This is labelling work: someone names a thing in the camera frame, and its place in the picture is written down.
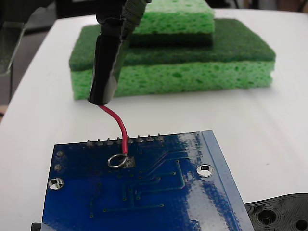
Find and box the blue circuit board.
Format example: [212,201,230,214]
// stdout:
[41,129,255,231]

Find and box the large green scouring sponge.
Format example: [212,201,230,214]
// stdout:
[68,18,277,101]

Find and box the clear acrylic plate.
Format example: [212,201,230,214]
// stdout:
[0,21,27,76]

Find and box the small green scouring sponge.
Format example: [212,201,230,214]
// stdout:
[129,0,216,48]

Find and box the black plastic holder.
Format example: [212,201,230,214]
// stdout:
[30,192,308,231]

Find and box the red wire with silver loop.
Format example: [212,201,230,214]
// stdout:
[100,104,128,169]

